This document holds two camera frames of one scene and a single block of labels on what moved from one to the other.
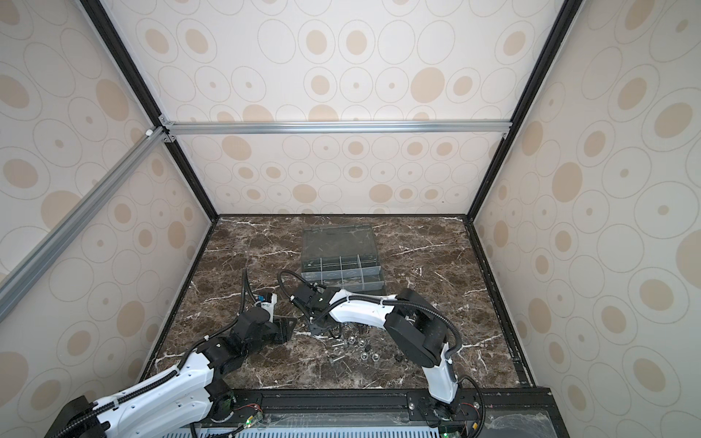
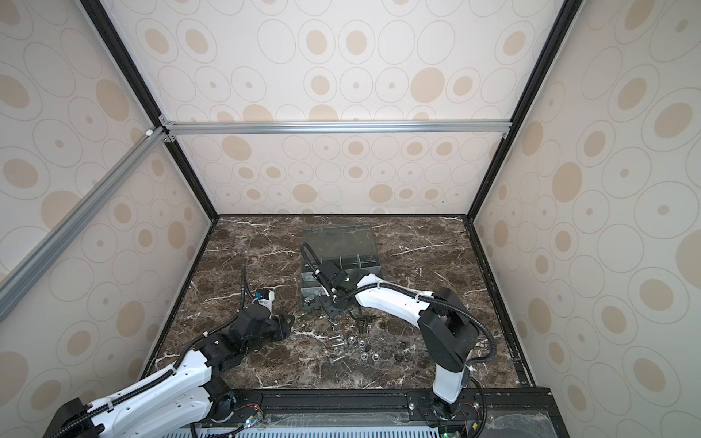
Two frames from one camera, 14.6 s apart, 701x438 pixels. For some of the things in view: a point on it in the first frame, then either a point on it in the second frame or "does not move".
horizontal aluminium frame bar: x=171 y=129 does not move
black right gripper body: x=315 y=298 -> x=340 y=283
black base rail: x=484 y=412 does not move
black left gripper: x=284 y=328 does not move
